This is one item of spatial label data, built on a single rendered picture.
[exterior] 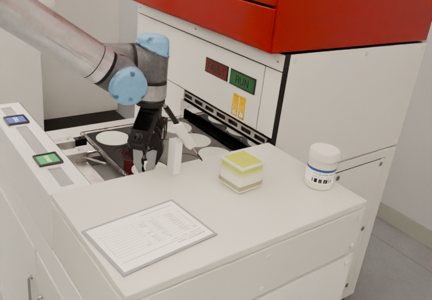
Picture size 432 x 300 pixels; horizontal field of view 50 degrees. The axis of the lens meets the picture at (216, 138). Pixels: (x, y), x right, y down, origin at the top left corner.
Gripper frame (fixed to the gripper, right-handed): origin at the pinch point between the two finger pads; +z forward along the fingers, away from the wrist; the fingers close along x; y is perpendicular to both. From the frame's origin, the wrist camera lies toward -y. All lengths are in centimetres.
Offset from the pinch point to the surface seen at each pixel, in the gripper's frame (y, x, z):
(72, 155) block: 5.3, 21.7, 1.0
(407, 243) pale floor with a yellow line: 132, -117, 91
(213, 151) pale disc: 22.7, -14.3, 1.3
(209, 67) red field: 43.1, -7.8, -18.2
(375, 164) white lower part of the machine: 63, -71, 15
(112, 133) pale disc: 23.5, 17.0, 1.3
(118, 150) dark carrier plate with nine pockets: 13.6, 11.6, 1.5
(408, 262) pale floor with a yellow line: 114, -114, 91
